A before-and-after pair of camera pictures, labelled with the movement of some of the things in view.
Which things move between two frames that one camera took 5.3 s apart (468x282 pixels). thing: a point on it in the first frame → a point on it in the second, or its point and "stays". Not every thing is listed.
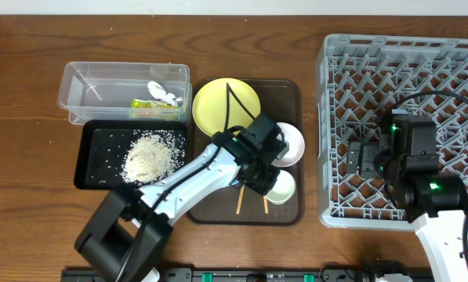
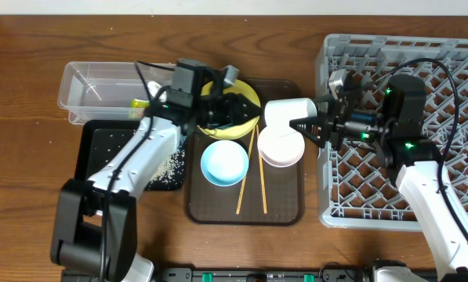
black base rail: [223, 274] stays
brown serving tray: [282, 99] stays
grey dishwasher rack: [360, 79] stays
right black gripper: [370, 150] → [335, 126]
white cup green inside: [284, 189] → [281, 111]
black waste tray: [129, 153] stays
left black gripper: [261, 180] → [221, 110]
